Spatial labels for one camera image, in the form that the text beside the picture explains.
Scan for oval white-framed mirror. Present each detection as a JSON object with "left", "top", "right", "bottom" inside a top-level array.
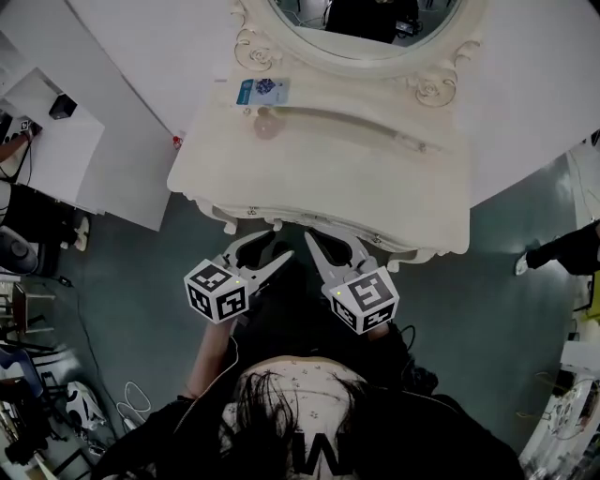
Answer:
[{"left": 229, "top": 0, "right": 488, "bottom": 109}]

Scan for person's left forearm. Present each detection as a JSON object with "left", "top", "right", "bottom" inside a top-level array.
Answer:
[{"left": 180, "top": 318, "right": 236, "bottom": 400}]

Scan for small pink round object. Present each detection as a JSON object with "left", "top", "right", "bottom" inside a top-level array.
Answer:
[{"left": 252, "top": 106, "right": 288, "bottom": 142}]

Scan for white coiled cable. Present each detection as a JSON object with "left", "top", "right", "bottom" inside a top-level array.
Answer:
[{"left": 122, "top": 380, "right": 154, "bottom": 414}]

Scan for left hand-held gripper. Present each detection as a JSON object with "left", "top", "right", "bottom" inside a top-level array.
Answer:
[{"left": 184, "top": 229, "right": 295, "bottom": 324}]

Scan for white power strip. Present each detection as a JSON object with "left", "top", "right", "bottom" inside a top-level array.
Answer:
[{"left": 116, "top": 402, "right": 143, "bottom": 430}]

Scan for black metal frame chair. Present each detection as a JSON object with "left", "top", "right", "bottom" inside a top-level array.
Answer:
[{"left": 0, "top": 280, "right": 67, "bottom": 368}]

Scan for person's dark trousers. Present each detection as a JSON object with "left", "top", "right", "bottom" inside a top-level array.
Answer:
[{"left": 233, "top": 233, "right": 413, "bottom": 362}]

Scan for black floor cable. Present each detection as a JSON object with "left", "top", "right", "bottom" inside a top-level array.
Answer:
[{"left": 58, "top": 276, "right": 118, "bottom": 443}]

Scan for lime green frame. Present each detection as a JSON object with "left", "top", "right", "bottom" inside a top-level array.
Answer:
[{"left": 579, "top": 271, "right": 600, "bottom": 325}]

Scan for grey round seat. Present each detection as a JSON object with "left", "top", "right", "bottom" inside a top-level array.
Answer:
[{"left": 0, "top": 224, "right": 39, "bottom": 276}]

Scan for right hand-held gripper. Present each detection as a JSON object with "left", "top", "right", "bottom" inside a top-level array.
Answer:
[{"left": 304, "top": 232, "right": 400, "bottom": 336}]

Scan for white ornate dressing table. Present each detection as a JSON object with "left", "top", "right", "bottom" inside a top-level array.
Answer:
[{"left": 167, "top": 69, "right": 472, "bottom": 275}]

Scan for flat blue-label package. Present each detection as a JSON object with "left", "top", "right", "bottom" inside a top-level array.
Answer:
[{"left": 233, "top": 77, "right": 292, "bottom": 109}]

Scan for thin white cable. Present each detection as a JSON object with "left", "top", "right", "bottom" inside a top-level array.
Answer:
[{"left": 187, "top": 335, "right": 241, "bottom": 410}]

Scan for small black box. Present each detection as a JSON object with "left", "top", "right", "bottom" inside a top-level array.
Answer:
[{"left": 49, "top": 93, "right": 79, "bottom": 121}]

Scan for white and black floor device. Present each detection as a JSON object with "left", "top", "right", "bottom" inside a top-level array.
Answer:
[{"left": 65, "top": 380, "right": 107, "bottom": 429}]

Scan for person's black jacket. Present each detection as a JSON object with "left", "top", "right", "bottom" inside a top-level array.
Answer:
[{"left": 91, "top": 327, "right": 526, "bottom": 480}]

